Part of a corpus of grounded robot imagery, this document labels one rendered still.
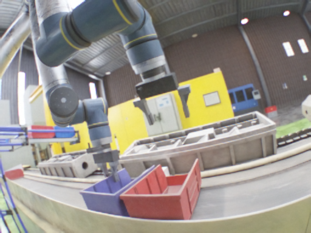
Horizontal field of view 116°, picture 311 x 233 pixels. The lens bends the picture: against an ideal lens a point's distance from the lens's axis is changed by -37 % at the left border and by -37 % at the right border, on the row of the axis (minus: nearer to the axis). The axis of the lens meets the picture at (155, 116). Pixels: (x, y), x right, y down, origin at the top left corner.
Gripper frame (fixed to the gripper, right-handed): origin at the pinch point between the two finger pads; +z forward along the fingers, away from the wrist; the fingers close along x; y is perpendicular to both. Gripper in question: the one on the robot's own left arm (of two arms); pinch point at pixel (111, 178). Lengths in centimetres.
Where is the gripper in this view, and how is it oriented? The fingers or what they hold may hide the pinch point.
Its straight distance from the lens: 76.4
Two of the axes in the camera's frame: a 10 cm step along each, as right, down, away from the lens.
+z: 2.4, 9.7, -0.7
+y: 4.0, -0.3, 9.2
